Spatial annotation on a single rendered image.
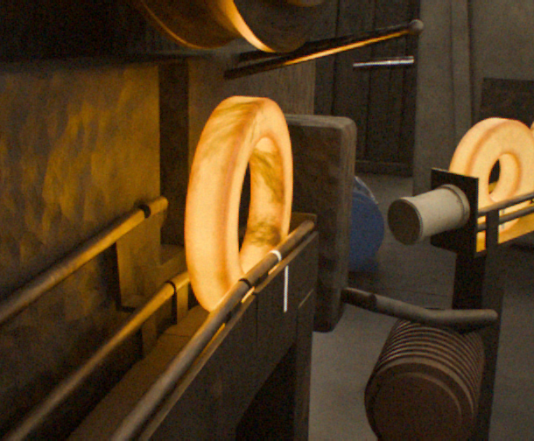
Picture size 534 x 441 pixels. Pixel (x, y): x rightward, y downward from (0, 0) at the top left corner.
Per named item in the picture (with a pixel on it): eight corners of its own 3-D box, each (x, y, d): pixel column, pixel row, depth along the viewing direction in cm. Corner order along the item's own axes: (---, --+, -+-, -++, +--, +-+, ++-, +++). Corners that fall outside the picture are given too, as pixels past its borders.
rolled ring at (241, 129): (297, 89, 72) (263, 87, 73) (225, 109, 55) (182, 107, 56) (290, 280, 77) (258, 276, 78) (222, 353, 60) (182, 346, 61)
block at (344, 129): (243, 325, 91) (248, 118, 85) (264, 302, 98) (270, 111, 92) (333, 339, 88) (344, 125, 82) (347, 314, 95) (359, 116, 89)
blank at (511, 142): (446, 128, 101) (467, 131, 98) (522, 108, 109) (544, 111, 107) (444, 241, 106) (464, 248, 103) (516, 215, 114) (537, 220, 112)
